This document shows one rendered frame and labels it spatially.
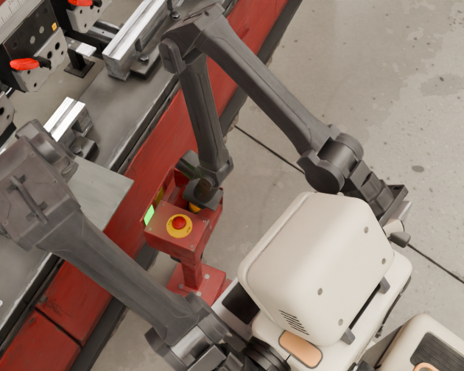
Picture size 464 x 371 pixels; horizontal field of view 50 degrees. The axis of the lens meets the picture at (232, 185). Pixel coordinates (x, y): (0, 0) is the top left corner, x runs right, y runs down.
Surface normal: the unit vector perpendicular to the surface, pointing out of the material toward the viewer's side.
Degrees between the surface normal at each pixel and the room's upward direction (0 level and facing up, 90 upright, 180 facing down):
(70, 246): 66
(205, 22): 26
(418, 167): 0
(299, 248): 42
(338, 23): 0
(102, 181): 0
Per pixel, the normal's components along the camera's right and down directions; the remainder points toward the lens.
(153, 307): 0.53, 0.47
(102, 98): 0.02, -0.47
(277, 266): -0.50, -0.73
